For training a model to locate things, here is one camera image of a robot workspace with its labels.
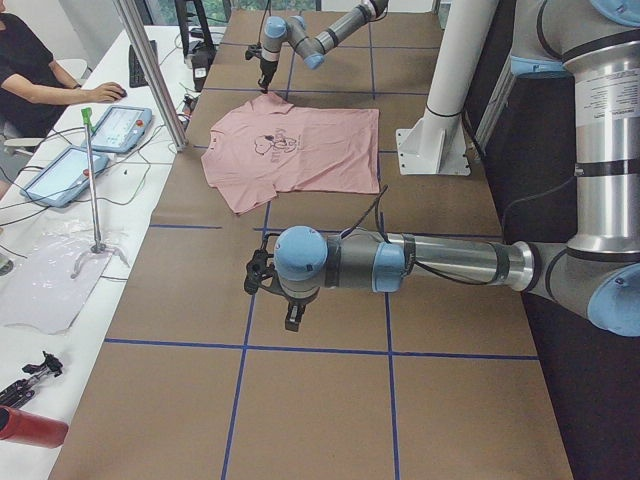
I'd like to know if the black folded tripod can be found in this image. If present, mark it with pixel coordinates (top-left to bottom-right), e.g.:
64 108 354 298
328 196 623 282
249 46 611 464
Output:
1 351 63 409

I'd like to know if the metal reacher grabber stick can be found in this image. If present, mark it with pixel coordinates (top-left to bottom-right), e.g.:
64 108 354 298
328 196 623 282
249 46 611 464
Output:
70 107 129 280

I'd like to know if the far blue teach pendant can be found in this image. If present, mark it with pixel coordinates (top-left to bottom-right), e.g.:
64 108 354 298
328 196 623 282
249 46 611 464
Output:
91 105 153 154

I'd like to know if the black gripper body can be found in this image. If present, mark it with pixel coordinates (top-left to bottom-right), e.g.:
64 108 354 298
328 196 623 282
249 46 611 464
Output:
285 297 311 320
258 58 277 84

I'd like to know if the aluminium frame post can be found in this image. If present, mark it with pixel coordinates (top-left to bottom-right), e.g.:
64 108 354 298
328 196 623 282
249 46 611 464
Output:
113 0 187 152

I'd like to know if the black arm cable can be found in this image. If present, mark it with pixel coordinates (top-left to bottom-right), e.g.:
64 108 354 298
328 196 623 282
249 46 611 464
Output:
257 0 274 47
339 187 501 286

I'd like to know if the clear plastic bag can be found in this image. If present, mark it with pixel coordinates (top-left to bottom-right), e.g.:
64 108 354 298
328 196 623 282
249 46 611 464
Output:
1 222 127 334

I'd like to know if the black label printer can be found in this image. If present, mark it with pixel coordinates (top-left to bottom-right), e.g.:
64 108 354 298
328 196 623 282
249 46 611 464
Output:
184 29 217 92

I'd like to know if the near blue teach pendant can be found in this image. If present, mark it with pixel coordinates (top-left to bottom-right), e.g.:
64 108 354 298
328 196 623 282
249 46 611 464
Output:
20 146 110 208

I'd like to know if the black keyboard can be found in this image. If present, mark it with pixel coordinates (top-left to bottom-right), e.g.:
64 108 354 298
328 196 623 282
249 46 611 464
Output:
128 45 148 88

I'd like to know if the blue teach pendant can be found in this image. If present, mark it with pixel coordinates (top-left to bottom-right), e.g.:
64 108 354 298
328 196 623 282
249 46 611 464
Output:
20 146 110 208
91 105 153 154

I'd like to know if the pink Snoopy t-shirt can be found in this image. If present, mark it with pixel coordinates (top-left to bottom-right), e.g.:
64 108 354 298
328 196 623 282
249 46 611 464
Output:
201 92 379 214

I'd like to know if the person's hand on mouse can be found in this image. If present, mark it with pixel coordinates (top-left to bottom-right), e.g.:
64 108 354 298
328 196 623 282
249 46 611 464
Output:
89 82 125 103

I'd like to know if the red cylinder bottle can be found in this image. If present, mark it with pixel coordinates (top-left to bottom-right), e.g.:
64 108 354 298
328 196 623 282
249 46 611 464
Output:
1 406 69 449

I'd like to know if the seated person in black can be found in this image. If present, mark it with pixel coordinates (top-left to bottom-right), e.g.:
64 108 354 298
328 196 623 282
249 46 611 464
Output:
0 12 126 146

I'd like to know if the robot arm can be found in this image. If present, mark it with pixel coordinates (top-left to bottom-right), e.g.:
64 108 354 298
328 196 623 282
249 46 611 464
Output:
245 0 388 94
246 1 639 337

